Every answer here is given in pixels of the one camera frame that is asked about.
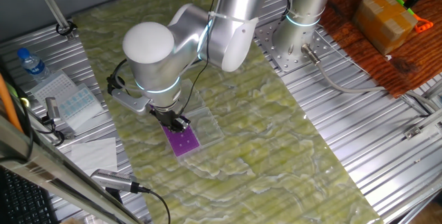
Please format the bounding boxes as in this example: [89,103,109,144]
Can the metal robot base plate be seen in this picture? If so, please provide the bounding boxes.
[254,19,334,75]

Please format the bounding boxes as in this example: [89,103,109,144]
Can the white pipette tip box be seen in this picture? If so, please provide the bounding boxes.
[30,70,77,109]

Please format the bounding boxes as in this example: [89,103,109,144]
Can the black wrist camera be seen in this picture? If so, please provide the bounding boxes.
[106,73,126,95]

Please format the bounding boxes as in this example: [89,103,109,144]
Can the aluminium frame bar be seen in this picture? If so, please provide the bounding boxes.
[0,113,144,224]

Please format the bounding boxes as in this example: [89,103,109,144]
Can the taped cardboard box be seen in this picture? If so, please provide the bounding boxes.
[352,0,419,56]

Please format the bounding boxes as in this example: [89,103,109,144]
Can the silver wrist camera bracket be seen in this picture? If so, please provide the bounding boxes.
[110,88,153,116]

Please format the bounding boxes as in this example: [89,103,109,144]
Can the white paper sheet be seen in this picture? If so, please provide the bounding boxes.
[65,136,119,177]

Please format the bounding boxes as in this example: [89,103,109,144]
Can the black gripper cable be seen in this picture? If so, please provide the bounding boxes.
[179,0,222,116]

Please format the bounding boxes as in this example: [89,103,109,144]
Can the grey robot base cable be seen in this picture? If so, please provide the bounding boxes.
[300,43,442,114]

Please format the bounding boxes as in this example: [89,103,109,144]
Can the blue pipette tip box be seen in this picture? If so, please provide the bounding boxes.
[57,82,104,131]

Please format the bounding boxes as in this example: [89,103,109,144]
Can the green marble pattern mat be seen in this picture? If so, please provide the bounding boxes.
[72,0,384,224]

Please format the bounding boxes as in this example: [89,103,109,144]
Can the orange pole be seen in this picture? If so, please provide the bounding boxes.
[0,73,24,134]

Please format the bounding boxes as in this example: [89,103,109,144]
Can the black camera clamp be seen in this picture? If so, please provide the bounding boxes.
[36,115,66,147]

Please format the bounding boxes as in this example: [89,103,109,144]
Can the black camera cable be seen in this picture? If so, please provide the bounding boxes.
[136,185,172,224]

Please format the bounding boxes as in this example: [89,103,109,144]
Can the blue cap water bottle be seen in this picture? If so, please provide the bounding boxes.
[17,47,52,83]

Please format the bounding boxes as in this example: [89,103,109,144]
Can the small grey camera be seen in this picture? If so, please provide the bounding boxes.
[44,96,62,124]

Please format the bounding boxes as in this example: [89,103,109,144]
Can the small metal corner bracket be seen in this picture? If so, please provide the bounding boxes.
[403,124,423,140]

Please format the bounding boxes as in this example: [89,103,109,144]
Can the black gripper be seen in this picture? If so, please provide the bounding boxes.
[151,105,191,134]

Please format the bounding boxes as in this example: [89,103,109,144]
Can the black keyboard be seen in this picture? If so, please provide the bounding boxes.
[0,167,59,224]

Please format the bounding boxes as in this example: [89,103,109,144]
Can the large silver camera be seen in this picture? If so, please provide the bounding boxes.
[90,168,140,194]

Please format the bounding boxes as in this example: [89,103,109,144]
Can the metal pole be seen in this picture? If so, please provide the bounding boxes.
[29,0,75,41]

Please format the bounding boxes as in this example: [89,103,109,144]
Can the reddish brown wooden board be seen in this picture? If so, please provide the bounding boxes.
[319,0,442,99]

